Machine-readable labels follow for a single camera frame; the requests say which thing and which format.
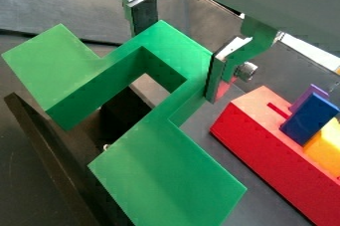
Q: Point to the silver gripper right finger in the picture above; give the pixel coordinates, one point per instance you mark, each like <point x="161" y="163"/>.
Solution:
<point x="230" y="62"/>

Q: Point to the red base board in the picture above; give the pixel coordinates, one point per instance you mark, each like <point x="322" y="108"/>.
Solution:
<point x="247" y="128"/>

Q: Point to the black angled fixture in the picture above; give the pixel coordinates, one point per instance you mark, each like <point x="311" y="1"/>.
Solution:
<point x="66" y="152"/>

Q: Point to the purple U-shaped block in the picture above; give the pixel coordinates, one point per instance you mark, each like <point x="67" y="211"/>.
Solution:
<point x="313" y="89"/>

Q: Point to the blue U-shaped block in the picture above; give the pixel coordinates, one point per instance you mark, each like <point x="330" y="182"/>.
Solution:
<point x="307" y="120"/>

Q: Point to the yellow long block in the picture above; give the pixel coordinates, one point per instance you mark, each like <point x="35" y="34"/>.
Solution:
<point x="323" y="147"/>

